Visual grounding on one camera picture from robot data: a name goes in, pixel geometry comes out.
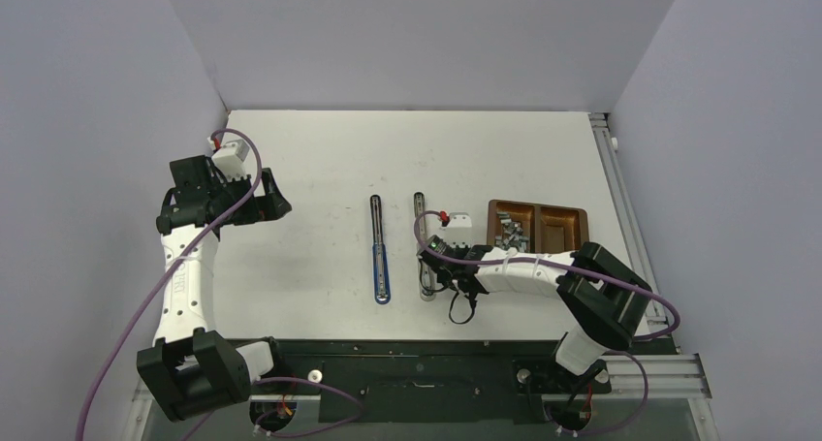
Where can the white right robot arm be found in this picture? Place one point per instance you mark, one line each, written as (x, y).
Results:
(607, 299)

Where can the aluminium rail frame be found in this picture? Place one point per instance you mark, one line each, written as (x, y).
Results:
(310, 275)

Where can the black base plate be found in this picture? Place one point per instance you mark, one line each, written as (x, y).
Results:
(419, 382)

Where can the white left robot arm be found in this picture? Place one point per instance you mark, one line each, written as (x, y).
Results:
(190, 368)

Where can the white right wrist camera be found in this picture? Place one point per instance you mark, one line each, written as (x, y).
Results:
(457, 231)

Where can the pile of grey staples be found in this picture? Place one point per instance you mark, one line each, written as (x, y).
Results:
(512, 234)

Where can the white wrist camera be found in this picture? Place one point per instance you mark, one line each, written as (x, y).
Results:
(227, 161)
(457, 231)

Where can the brown wooden tray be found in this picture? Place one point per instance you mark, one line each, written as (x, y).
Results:
(552, 229)

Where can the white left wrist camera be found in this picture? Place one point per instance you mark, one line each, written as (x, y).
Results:
(227, 161)

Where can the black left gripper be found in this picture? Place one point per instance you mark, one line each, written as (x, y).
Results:
(268, 207)

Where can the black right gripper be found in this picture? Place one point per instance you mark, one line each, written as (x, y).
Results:
(442, 278)

